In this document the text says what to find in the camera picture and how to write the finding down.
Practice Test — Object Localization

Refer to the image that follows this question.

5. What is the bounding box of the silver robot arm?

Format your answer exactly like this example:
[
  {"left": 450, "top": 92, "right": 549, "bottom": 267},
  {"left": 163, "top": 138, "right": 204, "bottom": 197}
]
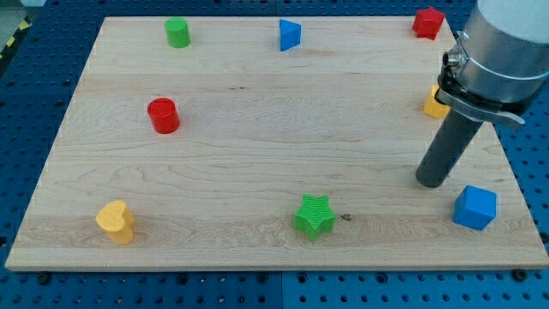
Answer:
[{"left": 436, "top": 0, "right": 548, "bottom": 130}]

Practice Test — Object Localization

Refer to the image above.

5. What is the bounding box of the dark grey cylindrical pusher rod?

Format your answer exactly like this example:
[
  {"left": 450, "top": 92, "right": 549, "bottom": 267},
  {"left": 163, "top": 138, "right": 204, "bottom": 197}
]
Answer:
[{"left": 416, "top": 110, "right": 483, "bottom": 188}]

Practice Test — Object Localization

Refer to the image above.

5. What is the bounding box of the green cylinder block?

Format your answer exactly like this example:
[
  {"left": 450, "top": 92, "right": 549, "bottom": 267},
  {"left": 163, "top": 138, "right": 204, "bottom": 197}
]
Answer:
[{"left": 164, "top": 16, "right": 191, "bottom": 48}]

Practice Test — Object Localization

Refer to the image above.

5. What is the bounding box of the yellow block behind arm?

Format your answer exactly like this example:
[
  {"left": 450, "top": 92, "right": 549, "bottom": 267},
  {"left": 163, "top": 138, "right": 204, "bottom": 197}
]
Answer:
[{"left": 424, "top": 84, "right": 450, "bottom": 118}]

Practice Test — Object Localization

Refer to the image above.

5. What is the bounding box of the blue cube block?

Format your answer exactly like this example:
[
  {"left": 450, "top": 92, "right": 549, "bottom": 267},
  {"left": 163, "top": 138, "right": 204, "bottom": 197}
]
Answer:
[{"left": 453, "top": 185, "right": 497, "bottom": 231}]

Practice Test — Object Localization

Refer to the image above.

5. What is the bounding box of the red cylinder block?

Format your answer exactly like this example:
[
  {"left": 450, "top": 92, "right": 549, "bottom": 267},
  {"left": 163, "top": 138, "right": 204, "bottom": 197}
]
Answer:
[{"left": 147, "top": 97, "right": 180, "bottom": 134}]

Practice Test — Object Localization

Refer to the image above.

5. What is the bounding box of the red star block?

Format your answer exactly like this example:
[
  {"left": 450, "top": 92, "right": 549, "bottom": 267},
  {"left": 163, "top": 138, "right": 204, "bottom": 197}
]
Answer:
[{"left": 412, "top": 7, "right": 445, "bottom": 40}]

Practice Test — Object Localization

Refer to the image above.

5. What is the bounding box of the green star block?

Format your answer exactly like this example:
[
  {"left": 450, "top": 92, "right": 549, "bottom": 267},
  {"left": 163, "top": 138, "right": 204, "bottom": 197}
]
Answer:
[{"left": 293, "top": 194, "right": 336, "bottom": 242}]

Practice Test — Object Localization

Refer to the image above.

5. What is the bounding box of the light wooden board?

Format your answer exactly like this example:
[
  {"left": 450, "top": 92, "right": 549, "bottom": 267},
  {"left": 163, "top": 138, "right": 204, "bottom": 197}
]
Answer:
[{"left": 6, "top": 16, "right": 548, "bottom": 272}]

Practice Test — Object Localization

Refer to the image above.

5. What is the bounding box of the blue triangular prism block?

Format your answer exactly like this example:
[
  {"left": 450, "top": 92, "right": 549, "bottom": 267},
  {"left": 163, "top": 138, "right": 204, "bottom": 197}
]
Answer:
[{"left": 279, "top": 19, "right": 302, "bottom": 52}]

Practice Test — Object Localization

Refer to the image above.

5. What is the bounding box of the yellow heart block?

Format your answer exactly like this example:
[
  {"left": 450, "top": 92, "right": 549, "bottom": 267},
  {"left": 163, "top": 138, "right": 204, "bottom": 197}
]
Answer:
[{"left": 95, "top": 199, "right": 135, "bottom": 245}]

